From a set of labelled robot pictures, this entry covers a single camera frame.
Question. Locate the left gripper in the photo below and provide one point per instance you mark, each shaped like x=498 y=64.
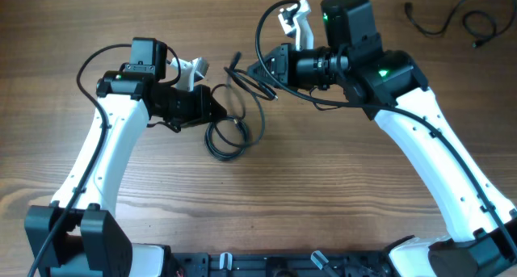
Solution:
x=202 y=96

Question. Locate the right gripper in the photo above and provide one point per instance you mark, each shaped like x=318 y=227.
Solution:
x=285 y=65

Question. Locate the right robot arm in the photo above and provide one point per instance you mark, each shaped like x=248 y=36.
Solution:
x=393 y=92

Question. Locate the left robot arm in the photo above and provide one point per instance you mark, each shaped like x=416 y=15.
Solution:
x=77 y=234

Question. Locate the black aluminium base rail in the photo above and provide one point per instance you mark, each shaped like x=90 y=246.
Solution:
x=348 y=264

